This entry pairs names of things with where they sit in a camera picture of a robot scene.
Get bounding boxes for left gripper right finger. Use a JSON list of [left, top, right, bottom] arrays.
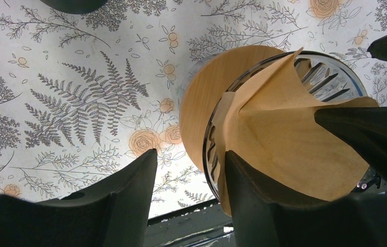
[[225, 151, 387, 246]]

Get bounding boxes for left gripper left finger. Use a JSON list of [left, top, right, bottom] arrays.
[[0, 149, 157, 246]]

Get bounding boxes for grey ribbed glass dripper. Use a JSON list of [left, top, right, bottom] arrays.
[[202, 51, 367, 199]]

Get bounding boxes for wooden dripper ring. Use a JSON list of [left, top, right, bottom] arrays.
[[179, 45, 286, 173]]

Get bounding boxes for grey glass pitcher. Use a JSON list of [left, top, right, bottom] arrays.
[[176, 54, 218, 108]]

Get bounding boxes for red-rimmed glass carafe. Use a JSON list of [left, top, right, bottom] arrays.
[[41, 0, 108, 14]]

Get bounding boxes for floral table mat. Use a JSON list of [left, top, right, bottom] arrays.
[[0, 1, 387, 217]]

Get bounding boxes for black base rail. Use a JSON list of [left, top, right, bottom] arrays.
[[143, 199, 236, 246]]

